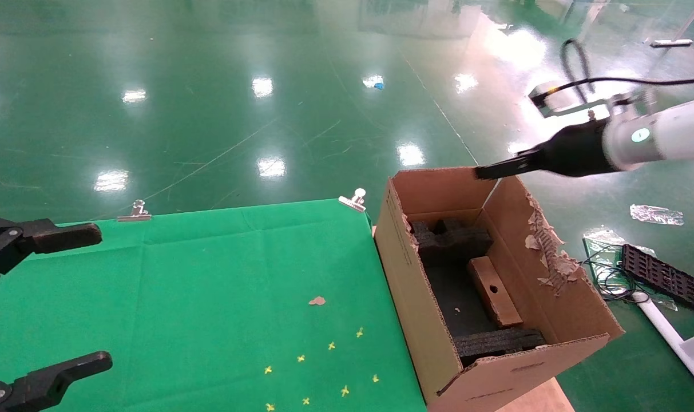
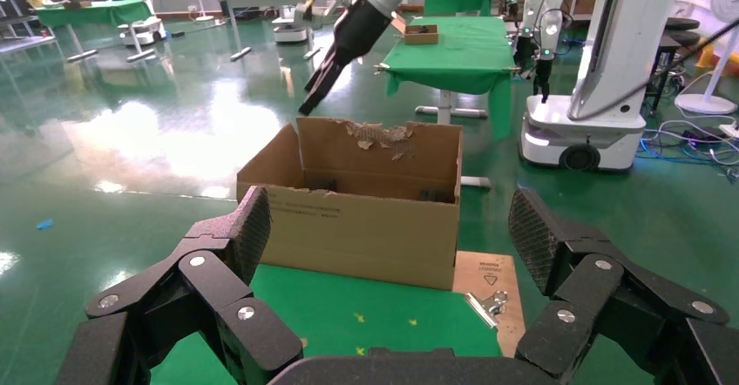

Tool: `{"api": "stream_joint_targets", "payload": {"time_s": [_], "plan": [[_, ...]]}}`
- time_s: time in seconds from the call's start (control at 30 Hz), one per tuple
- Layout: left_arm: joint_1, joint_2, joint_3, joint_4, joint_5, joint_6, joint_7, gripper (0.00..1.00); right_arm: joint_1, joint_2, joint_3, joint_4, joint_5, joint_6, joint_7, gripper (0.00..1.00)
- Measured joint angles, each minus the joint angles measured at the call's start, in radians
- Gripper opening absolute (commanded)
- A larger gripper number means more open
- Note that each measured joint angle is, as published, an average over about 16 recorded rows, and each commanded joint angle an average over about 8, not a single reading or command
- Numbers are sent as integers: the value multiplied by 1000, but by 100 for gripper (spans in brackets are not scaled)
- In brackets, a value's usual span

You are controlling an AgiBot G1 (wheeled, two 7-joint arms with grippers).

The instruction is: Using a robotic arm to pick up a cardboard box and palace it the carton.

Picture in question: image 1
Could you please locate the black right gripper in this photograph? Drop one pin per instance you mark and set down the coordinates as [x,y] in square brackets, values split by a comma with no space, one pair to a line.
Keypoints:
[578,151]

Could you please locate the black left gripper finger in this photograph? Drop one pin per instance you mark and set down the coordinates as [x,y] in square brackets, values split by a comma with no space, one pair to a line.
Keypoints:
[43,389]
[60,236]

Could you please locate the small brown wooden block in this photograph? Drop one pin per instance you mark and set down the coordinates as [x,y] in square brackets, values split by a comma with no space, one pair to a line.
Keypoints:
[495,294]

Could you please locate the large open cardboard carton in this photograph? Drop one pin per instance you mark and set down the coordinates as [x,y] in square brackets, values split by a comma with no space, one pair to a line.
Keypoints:
[409,309]

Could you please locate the silver binder clip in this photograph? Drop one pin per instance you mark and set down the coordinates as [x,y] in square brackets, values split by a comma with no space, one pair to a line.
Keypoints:
[353,200]
[135,213]

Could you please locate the notched black foam block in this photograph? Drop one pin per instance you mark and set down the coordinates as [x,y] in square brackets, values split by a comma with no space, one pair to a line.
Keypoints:
[452,240]

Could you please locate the flat clear plastic bag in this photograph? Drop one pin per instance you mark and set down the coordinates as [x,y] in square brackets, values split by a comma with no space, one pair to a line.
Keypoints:
[601,243]

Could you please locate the crumpled clear plastic bag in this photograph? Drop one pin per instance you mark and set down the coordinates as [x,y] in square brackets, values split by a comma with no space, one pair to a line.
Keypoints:
[658,214]

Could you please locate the flat black foam liner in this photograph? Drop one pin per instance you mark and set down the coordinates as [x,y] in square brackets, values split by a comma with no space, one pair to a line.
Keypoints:
[452,297]

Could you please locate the large green table cloth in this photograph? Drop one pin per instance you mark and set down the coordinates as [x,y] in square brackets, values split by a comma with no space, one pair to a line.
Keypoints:
[209,286]

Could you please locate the black grid tray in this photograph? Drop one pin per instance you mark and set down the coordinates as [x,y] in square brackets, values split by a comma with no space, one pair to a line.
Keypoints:
[661,277]

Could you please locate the ridged black foam block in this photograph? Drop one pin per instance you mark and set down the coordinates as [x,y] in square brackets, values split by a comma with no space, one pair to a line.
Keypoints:
[495,343]

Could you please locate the small brown paper scrap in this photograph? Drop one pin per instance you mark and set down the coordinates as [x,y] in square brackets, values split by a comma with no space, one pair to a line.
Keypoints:
[317,300]

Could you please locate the white pipe frame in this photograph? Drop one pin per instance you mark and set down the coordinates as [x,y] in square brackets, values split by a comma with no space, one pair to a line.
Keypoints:
[667,332]

